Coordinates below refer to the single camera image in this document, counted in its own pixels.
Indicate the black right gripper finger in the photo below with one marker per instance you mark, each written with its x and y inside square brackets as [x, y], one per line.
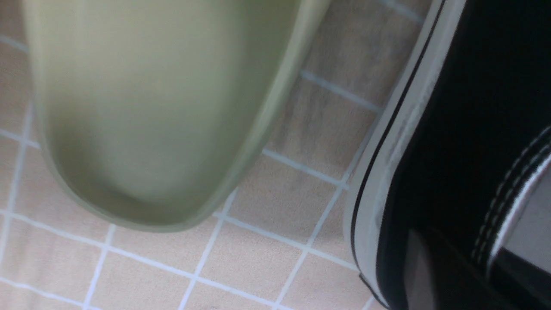
[438, 278]

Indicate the black canvas sneaker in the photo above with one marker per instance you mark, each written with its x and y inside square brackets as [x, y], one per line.
[463, 149]

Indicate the green right foam slipper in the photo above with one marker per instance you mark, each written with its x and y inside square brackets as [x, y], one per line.
[150, 112]

